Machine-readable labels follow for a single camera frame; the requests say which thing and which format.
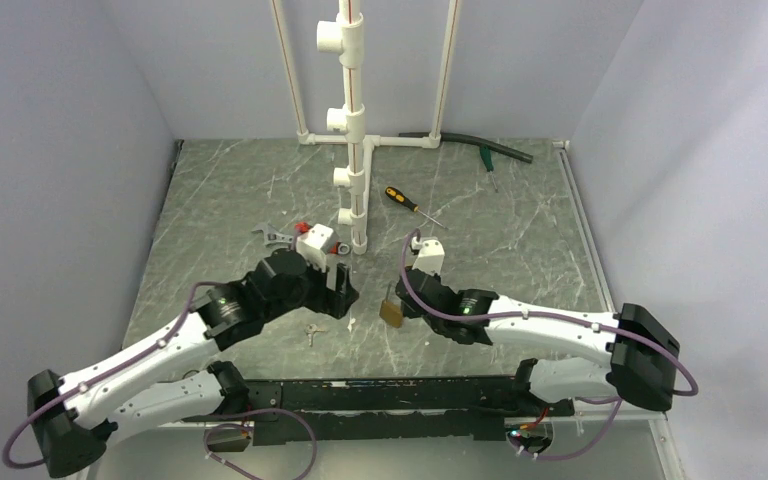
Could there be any large brass padlock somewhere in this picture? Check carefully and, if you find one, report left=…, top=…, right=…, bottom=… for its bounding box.
left=379, top=283, right=404, bottom=329

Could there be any silver key bunch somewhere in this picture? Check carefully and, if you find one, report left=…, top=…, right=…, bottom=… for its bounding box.
left=305, top=324, right=328, bottom=348

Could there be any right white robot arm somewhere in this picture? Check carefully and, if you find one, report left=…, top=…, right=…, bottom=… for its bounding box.
left=395, top=269, right=683, bottom=415

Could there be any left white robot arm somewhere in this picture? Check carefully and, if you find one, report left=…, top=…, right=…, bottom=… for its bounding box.
left=2, top=249, right=359, bottom=478

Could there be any yellow black screwdriver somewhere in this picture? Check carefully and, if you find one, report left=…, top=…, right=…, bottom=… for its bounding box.
left=385, top=186, right=446, bottom=229

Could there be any green screwdriver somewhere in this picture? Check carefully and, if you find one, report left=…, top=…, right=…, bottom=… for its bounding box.
left=479, top=146, right=499, bottom=193

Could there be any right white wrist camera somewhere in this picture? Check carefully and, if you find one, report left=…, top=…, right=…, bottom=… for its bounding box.
left=409, top=236, right=445, bottom=276

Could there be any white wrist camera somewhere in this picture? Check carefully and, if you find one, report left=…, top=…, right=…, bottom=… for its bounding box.
left=293, top=222, right=339, bottom=273
left=409, top=236, right=445, bottom=276

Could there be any red handled adjustable wrench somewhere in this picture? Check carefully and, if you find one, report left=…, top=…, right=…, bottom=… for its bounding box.
left=251, top=222, right=352, bottom=256

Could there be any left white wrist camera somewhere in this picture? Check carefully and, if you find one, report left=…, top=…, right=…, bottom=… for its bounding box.
left=293, top=222, right=339, bottom=273

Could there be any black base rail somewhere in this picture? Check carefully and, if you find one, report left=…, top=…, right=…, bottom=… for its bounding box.
left=180, top=374, right=574, bottom=446

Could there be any black hose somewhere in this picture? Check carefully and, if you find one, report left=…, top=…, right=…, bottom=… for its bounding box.
left=398, top=131, right=534, bottom=165

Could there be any white PVC pipe frame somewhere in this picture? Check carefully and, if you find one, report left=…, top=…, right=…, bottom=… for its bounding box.
left=269, top=0, right=461, bottom=255

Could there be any aluminium frame rail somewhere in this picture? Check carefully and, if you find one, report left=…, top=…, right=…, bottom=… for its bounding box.
left=79, top=402, right=686, bottom=479

